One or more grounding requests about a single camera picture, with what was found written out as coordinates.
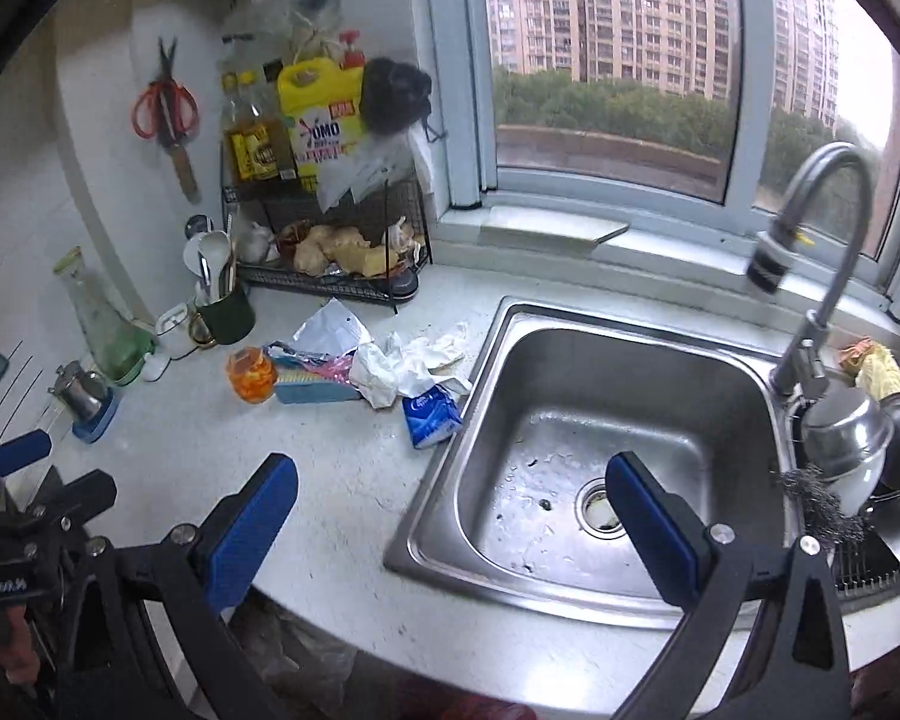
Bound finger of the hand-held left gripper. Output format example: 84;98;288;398
15;469;117;533
0;429;53;481

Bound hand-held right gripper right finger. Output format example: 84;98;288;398
604;451;852;720

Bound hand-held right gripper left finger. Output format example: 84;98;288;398
56;454;301;720

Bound orange snack packet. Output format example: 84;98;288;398
226;346;277;406

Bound pink plastic wrapper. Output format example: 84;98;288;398
266;343;361;383

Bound blue tissue packet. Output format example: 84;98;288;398
401;384;464;451

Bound white tissue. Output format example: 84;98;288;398
386;322;472;395

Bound small steel teapot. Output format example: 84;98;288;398
49;361;113;421

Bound crumpled clear plastic bags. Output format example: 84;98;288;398
229;600;361;720

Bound stainless steel sink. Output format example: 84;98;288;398
382;296;803;631

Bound green plastic dish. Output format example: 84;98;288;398
94;330;158;387

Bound glass carafe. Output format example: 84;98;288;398
52;246;158;383

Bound steel wool scrubber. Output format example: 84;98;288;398
772;465;871;541

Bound white mug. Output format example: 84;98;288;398
154;302;200;361

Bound white bowl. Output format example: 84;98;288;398
832;457;890;515

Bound dark green mug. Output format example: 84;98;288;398
190;281;257;350

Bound steel dish rack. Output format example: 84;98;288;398
787;397;900;601

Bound steel bowl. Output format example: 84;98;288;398
799;382;897;481

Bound yellow cloth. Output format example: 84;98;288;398
836;339;900;402

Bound ginger root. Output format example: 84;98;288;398
292;223;406;278

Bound white tile piece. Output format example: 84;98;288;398
484;206;631;248

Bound yellow label oil bottle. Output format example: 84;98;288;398
244;69;301;181
220;71;254;185

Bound large white plastic bag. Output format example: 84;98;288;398
315;127;436;215

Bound steel gooseneck faucet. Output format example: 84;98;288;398
746;142;882;398

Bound yellow detergent jug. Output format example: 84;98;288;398
276;30;368;181

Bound white framed window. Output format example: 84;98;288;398
420;0;900;308

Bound black plastic bag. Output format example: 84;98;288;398
360;56;447;143

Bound black wire rack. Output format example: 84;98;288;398
221;157;432;316

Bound wooden handled knife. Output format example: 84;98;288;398
169;142;202;203

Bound red handled scissors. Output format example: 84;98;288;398
131;37;200;151

